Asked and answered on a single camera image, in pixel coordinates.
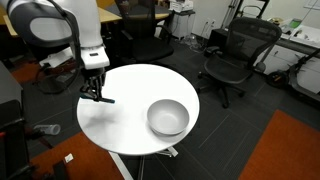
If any white table base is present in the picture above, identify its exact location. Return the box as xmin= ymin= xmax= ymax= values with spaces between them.
xmin=108 ymin=145 xmax=179 ymax=180

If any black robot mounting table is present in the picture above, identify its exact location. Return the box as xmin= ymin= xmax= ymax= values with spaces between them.
xmin=0 ymin=61 xmax=71 ymax=180

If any black mesh office chair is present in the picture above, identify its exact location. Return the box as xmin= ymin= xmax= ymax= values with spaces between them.
xmin=197 ymin=17 xmax=283 ymax=109

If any clear plastic bottle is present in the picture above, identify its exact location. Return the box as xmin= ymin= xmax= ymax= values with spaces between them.
xmin=33 ymin=123 xmax=62 ymax=136

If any white printer box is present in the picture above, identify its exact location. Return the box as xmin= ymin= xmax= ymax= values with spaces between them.
xmin=168 ymin=0 xmax=195 ymax=14

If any black tripod stand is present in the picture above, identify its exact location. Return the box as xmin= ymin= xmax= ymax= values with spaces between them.
xmin=221 ymin=0 xmax=271 ymax=31

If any black floor cabinet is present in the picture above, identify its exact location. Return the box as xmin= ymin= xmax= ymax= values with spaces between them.
xmin=207 ymin=28 xmax=232 ymax=58

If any green desk item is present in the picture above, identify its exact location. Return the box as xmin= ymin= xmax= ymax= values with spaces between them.
xmin=288 ymin=18 xmax=303 ymax=30

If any grey ceramic bowl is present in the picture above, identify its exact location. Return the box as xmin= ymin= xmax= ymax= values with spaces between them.
xmin=146 ymin=98 xmax=191 ymax=137

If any orange handled black clamp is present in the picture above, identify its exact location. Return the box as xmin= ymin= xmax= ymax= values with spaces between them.
xmin=0 ymin=126 xmax=54 ymax=150

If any black electric scooter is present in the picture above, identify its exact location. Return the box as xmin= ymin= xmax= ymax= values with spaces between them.
xmin=264 ymin=49 xmax=320 ymax=103

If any white paper scrap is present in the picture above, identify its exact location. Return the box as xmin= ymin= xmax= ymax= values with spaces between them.
xmin=64 ymin=153 xmax=75 ymax=164

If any white desk with cabinet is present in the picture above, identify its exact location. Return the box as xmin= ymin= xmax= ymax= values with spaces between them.
xmin=253 ymin=16 xmax=320 ymax=95

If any wooden desk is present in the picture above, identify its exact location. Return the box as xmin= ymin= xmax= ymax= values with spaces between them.
xmin=0 ymin=0 xmax=171 ymax=38

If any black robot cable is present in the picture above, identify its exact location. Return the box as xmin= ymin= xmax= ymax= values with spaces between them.
xmin=46 ymin=0 xmax=84 ymax=73

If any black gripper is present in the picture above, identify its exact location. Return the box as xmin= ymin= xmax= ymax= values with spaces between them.
xmin=79 ymin=67 xmax=108 ymax=103

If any black floor cable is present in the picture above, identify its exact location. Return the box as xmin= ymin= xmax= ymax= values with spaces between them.
xmin=32 ymin=62 xmax=83 ymax=95

